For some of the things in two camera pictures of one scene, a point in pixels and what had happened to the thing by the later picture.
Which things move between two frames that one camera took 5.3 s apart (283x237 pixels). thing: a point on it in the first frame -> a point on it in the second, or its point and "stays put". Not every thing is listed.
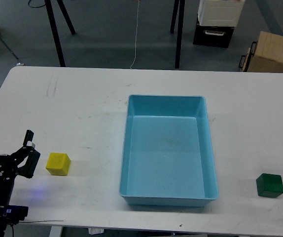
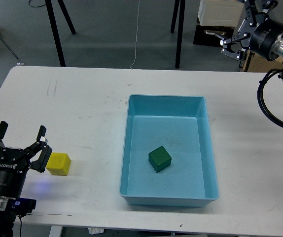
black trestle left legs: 69,23 stays put
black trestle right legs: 180,28 stays put
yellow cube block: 58,164 stays put
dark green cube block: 269,185 -> 159,159
